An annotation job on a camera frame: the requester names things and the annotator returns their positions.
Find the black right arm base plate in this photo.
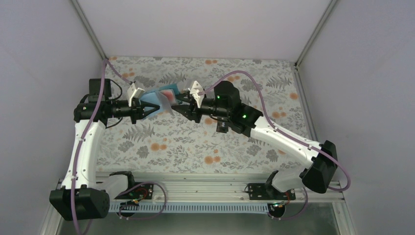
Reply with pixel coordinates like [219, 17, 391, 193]
[244, 183, 296, 201]

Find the aluminium rail base frame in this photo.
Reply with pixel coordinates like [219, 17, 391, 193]
[91, 172, 345, 203]

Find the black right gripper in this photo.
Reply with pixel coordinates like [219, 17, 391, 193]
[171, 93, 230, 123]

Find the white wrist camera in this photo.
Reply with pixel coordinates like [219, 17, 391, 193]
[189, 81, 205, 108]
[127, 82, 145, 107]

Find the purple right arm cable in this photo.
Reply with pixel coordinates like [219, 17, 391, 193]
[202, 70, 351, 192]

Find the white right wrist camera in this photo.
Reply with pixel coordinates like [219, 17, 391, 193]
[189, 81, 205, 108]

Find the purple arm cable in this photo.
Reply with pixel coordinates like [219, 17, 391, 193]
[202, 70, 351, 192]
[70, 58, 134, 235]

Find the blue card holder wallet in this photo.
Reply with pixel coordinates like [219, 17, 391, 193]
[140, 84, 180, 119]

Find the white card with red circle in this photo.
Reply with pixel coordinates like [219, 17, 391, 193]
[156, 89, 179, 116]

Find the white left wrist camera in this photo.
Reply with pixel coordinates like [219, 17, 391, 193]
[127, 82, 145, 107]

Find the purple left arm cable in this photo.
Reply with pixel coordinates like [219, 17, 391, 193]
[70, 58, 134, 235]

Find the white slotted cable duct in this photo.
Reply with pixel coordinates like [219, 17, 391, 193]
[121, 202, 269, 214]

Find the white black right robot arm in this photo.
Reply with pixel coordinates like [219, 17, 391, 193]
[172, 81, 337, 199]

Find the black credit card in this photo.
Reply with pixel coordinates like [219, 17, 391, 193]
[216, 121, 229, 133]

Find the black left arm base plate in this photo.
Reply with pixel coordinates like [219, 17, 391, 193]
[115, 182, 154, 200]

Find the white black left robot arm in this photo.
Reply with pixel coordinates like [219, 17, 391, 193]
[49, 78, 160, 221]

